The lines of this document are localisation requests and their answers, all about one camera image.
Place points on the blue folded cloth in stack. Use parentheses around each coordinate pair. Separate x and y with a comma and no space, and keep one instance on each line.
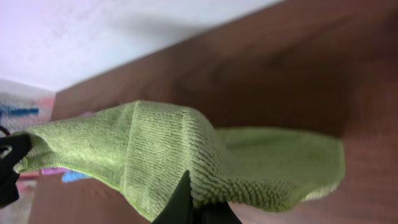
(70,176)

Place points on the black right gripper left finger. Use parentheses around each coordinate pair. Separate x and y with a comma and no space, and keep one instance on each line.
(179,209)

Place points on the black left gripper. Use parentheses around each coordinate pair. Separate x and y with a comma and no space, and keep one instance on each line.
(18,147)

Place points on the purple folded cloth on stack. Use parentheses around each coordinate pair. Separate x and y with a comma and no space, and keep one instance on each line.
(53,170)

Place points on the green microfiber cloth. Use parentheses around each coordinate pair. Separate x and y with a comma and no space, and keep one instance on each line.
(142,149)

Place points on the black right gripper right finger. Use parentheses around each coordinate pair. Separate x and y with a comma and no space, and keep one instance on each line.
(215,213)

